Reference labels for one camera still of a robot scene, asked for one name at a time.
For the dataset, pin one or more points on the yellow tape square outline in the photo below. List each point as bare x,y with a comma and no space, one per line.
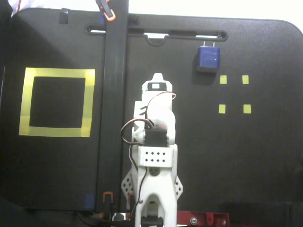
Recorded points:
56,72

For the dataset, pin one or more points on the blue and white charger block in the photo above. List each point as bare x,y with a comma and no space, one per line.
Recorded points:
208,59

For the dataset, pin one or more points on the small yellow tape mark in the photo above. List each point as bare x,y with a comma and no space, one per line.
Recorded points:
222,109
245,79
223,79
247,109

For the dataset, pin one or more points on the orange black spring clamp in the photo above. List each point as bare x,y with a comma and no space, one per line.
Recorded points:
109,14
131,197
108,201

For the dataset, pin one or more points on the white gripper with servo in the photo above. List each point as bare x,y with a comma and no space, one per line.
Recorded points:
156,86

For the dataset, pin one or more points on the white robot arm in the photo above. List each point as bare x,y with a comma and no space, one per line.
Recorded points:
156,189

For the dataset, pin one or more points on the red bracket with screws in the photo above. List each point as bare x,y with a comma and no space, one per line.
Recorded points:
203,218

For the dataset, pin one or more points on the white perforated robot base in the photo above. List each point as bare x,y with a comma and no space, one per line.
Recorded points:
126,186

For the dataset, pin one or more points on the blue tape patch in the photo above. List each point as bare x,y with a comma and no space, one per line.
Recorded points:
90,201
102,20

